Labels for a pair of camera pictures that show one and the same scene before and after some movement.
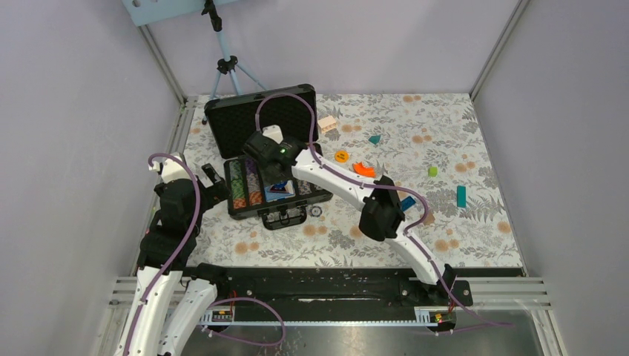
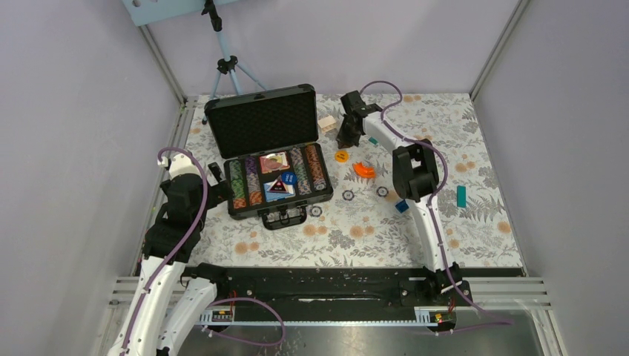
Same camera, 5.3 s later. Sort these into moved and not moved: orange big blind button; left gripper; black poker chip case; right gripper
Moved: right gripper
Not moved: left gripper; black poker chip case; orange big blind button
